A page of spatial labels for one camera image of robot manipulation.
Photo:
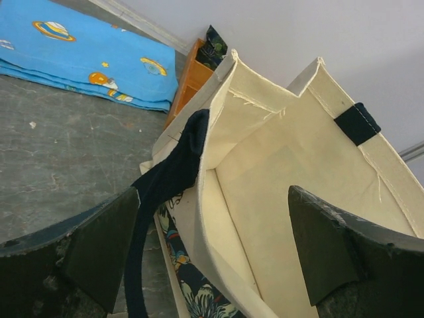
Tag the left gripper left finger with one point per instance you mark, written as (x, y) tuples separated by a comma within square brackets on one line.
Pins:
[(72, 268)]

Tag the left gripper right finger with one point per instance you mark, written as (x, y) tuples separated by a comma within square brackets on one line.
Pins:
[(353, 267)]

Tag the cream canvas tote bag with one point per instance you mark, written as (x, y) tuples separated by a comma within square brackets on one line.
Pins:
[(217, 189)]

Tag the blue patterned cloth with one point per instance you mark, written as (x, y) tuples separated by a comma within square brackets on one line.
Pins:
[(47, 43)]

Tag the wooden compartment tray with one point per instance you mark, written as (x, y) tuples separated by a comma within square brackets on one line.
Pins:
[(193, 77)]

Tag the dark rolled sock back-left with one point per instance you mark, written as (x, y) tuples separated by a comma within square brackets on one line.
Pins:
[(213, 50)]

